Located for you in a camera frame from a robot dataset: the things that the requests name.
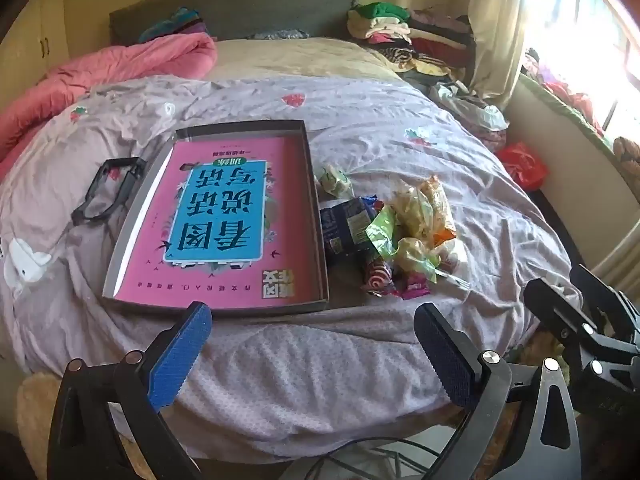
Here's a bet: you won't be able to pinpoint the pink quilt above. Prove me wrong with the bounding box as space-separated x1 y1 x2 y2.
0 32 218 161

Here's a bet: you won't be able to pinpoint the green white candy packet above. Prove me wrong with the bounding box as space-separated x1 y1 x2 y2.
316 164 355 200

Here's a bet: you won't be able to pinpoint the yellow orange snack packet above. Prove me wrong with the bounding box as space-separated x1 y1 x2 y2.
390 175 458 248

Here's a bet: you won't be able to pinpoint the blue patterned cloth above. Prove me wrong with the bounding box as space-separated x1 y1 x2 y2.
250 29 311 41

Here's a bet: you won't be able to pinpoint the shallow grey box pink print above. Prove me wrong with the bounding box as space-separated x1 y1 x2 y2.
101 119 331 318

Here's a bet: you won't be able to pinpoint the grey headboard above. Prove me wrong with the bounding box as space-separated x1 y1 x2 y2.
109 0 363 46

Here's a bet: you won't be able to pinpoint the beige bedsheet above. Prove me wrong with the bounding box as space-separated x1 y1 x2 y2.
205 35 401 86

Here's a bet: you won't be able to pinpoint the clothes on window sill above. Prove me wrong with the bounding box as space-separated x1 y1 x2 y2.
520 47 611 136

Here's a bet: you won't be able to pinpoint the black cable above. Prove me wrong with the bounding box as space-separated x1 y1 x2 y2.
305 437 441 480

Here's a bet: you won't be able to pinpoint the magenta snack packet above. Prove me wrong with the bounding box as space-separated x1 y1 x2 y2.
397 277 432 301

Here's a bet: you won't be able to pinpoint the dark blue snack packet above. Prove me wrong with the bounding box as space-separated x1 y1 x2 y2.
319 195 383 257

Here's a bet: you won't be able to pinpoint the yellow green snack packet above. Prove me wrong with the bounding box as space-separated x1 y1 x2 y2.
395 237 441 281

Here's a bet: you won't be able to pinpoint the red swirl candy packet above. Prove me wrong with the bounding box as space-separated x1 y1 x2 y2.
361 255 401 297

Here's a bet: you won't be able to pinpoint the cream wardrobe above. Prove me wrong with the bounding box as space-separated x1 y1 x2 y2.
0 0 71 91

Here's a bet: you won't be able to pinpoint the beige fluffy cushion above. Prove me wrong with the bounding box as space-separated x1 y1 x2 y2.
17 372 63 466

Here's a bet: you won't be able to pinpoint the brown plush toy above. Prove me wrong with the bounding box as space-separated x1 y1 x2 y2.
612 136 640 181

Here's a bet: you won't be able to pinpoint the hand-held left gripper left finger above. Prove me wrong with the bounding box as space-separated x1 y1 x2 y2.
47 301 213 480

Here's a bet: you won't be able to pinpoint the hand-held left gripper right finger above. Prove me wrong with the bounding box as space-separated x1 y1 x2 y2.
414 302 583 480

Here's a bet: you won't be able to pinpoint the pile of folded clothes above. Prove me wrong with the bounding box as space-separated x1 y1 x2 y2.
347 2 481 86

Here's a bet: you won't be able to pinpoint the black plastic frame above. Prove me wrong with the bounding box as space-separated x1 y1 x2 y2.
71 157 147 227

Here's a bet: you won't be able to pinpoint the cream curtain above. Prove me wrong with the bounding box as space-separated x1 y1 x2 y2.
467 0 566 111

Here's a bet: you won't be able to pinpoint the red plastic bag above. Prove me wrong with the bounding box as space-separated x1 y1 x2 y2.
500 142 547 191

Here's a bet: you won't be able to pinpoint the white plastic bag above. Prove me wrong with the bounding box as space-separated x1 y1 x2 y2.
430 82 510 133

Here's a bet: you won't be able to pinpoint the teal purple folded clothes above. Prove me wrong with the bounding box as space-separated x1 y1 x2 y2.
139 7 208 43

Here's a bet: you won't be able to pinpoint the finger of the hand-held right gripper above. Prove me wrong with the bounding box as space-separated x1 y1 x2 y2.
570 264 640 341
523 278 640 361

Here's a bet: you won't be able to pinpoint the white snack packet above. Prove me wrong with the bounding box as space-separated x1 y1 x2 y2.
435 240 471 281

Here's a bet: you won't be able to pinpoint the green foil snack wrapper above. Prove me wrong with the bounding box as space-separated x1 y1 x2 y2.
365 205 401 261

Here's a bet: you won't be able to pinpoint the window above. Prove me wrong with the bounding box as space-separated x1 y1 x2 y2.
525 0 640 131

